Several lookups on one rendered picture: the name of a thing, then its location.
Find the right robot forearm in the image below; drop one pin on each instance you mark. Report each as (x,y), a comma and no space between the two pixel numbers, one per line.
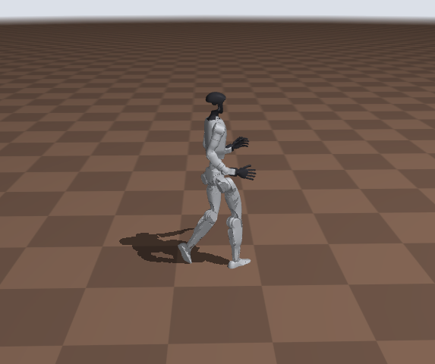
(217,163)

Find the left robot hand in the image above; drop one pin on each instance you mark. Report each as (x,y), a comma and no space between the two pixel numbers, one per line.
(238,143)

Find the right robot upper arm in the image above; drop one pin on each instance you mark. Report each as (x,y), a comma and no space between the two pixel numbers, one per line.
(217,133)

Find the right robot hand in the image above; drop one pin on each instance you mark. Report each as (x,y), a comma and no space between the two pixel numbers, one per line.
(243,172)

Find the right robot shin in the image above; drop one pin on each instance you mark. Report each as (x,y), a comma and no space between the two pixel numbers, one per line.
(235,238)

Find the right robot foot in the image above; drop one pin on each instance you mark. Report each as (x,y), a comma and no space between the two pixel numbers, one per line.
(234,264)

